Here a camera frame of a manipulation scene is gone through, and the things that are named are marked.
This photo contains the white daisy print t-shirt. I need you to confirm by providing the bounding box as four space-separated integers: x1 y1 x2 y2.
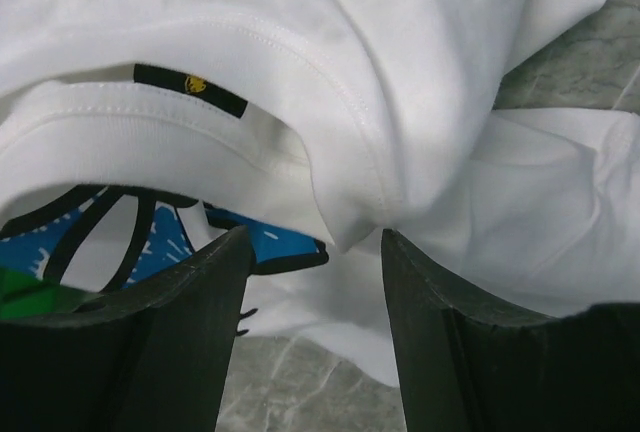
1 0 639 386

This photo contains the green plastic tray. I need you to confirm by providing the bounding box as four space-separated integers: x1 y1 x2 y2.
1 268 94 320

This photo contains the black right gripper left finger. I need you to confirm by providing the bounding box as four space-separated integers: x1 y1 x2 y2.
1 227 251 432

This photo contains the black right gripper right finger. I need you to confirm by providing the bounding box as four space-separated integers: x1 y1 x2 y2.
381 230 639 432

